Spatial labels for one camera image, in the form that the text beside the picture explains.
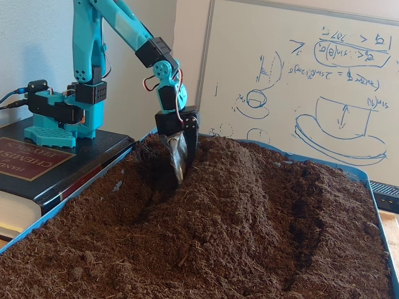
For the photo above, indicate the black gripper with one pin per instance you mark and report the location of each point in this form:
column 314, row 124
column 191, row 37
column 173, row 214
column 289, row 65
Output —
column 168, row 124

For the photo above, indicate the brown soil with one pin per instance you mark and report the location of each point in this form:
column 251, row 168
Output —
column 187, row 249

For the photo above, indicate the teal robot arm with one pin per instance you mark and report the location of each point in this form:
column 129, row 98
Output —
column 87, row 46

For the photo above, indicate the black chemistry physics handbook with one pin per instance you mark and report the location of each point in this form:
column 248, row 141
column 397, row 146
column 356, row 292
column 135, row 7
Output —
column 93, row 149

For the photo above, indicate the whiteboard with blue sketches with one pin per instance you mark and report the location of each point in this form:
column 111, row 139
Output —
column 311, row 93

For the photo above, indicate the blue plastic tray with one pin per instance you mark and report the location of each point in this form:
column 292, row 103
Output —
column 365, row 178

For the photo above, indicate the black vented device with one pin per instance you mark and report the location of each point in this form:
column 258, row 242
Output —
column 386, row 196

